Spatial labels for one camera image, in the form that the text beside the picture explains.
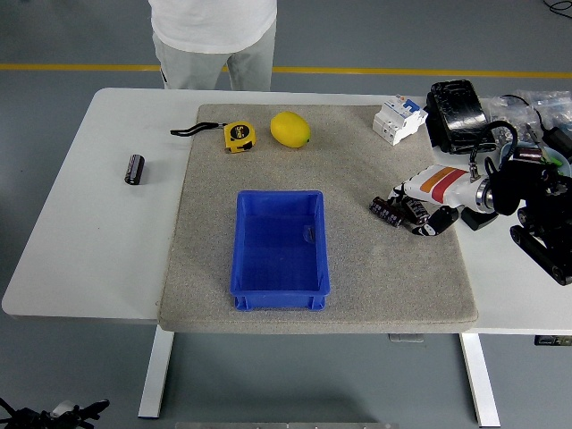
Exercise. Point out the yellow lemon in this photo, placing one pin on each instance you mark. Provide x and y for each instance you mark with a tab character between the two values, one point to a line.
289	128

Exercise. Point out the table height control panel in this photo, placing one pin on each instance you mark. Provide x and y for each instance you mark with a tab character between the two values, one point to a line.
552	340

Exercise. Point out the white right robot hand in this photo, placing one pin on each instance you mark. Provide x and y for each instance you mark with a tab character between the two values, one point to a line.
440	183

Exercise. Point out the small black box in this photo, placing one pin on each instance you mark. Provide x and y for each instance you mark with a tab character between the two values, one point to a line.
479	220

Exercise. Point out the black wrapped device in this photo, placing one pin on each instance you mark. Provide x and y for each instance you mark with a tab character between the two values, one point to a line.
456	111

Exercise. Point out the white blue circuit breaker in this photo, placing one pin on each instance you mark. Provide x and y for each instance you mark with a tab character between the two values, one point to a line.
395	118

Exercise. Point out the white left table leg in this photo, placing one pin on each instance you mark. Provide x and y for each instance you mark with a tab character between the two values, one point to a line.
156	371

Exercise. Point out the clear plastic bag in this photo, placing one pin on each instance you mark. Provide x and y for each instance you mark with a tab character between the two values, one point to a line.
552	105

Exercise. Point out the grey-brown mat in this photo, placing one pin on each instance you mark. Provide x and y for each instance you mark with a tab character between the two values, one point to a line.
357	277

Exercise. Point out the white right table leg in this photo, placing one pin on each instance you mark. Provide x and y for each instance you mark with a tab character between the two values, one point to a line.
480	380

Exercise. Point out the yellow tape measure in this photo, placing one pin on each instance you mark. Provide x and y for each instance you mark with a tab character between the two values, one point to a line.
240	136

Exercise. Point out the person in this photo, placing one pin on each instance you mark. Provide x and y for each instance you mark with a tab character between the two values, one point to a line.
210	27

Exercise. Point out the clear bag of metal nuts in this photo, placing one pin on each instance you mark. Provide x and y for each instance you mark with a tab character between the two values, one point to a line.
509	111

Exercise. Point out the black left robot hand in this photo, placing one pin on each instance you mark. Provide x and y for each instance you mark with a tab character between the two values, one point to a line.
31	420

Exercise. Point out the grey under-table bracket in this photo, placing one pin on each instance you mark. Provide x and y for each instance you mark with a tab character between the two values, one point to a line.
406	337

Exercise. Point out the light blue bowl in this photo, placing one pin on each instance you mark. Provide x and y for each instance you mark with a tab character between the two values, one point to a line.
564	162

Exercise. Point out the black power adapter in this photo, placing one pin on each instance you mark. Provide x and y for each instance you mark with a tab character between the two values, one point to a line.
561	140

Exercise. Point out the black cylindrical battery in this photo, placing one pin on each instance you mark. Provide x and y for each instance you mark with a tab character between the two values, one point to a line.
387	211
416	210
135	169

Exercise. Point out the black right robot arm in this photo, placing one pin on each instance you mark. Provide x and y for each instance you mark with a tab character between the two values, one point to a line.
532	187

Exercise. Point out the white table leg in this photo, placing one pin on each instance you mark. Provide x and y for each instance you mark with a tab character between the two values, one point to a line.
156	371
480	380

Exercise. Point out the brown battery in bowl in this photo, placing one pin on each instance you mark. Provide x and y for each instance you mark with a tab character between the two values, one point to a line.
528	154

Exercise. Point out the blue plastic box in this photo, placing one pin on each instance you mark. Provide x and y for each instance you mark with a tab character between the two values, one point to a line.
279	263

